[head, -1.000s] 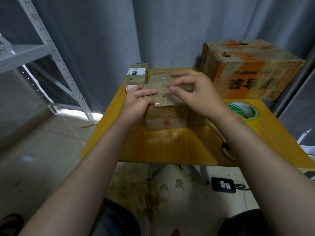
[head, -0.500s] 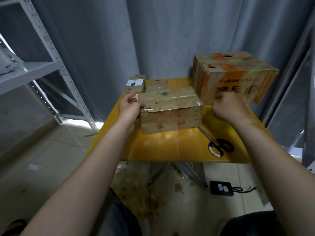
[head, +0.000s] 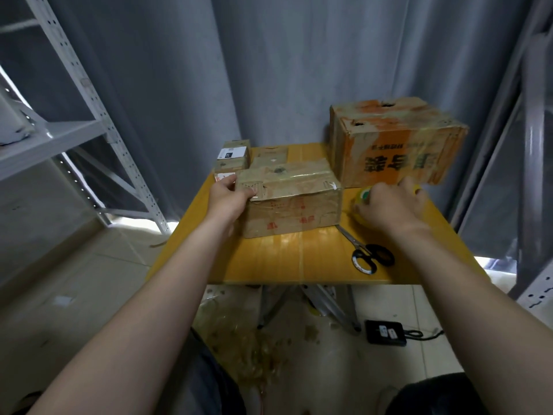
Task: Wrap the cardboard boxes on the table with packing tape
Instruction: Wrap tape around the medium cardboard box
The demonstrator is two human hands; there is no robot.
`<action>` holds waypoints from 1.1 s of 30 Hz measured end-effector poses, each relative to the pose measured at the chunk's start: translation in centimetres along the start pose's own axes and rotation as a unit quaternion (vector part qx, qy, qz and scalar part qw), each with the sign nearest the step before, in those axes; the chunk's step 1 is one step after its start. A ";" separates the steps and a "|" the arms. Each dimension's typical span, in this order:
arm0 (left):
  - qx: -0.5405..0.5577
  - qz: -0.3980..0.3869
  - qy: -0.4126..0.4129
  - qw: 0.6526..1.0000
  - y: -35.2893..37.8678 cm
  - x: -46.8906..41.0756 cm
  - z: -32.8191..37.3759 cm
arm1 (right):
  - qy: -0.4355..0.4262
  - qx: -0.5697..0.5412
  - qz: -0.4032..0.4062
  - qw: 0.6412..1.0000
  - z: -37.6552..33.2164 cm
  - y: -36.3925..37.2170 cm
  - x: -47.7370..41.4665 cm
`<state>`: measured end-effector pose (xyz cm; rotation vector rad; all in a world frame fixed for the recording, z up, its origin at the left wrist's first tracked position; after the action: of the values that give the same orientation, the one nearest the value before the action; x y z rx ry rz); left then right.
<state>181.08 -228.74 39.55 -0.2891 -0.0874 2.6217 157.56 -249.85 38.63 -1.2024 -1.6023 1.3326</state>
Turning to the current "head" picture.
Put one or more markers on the yellow tape roll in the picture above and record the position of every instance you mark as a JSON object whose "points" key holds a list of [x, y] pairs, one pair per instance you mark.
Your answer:
{"points": [[361, 199]]}

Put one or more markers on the small cardboard box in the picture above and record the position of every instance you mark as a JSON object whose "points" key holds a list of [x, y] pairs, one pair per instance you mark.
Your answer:
{"points": [[269, 154]]}

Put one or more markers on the person's right forearm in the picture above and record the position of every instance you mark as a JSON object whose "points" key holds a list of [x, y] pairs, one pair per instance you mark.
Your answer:
{"points": [[492, 324]]}

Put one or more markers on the person's right hand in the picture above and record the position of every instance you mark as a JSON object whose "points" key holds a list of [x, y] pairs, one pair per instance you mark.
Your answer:
{"points": [[393, 211]]}

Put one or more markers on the large orange print cardboard box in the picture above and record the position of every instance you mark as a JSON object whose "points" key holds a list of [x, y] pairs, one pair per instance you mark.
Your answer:
{"points": [[397, 142]]}

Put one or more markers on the person's left forearm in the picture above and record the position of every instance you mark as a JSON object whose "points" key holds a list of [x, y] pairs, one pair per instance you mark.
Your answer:
{"points": [[130, 332]]}

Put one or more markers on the grey metal shelf unit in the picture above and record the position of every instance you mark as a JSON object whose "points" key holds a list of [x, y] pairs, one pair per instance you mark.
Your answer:
{"points": [[60, 134], [523, 186]]}

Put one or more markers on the person's right leg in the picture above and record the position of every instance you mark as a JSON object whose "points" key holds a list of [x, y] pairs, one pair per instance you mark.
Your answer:
{"points": [[432, 395]]}

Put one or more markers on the grey curtain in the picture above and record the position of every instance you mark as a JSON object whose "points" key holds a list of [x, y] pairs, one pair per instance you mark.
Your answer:
{"points": [[259, 64]]}

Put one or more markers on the medium brown cardboard box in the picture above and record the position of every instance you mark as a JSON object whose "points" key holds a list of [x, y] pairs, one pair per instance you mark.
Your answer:
{"points": [[294, 203]]}

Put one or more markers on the person's left hand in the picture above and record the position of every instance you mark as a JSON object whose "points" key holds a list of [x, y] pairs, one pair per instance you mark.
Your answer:
{"points": [[226, 203]]}

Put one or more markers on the long white-labelled cardboard box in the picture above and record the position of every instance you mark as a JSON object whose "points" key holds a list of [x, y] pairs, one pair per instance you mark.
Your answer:
{"points": [[231, 158]]}

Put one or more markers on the tape scraps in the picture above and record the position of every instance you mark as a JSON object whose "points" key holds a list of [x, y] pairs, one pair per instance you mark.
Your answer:
{"points": [[246, 341]]}

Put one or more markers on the yellow wooden table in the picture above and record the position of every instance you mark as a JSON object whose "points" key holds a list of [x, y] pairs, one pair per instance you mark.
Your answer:
{"points": [[294, 255]]}

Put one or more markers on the black power adapter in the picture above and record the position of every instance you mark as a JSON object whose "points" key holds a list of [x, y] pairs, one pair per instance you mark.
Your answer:
{"points": [[385, 332]]}

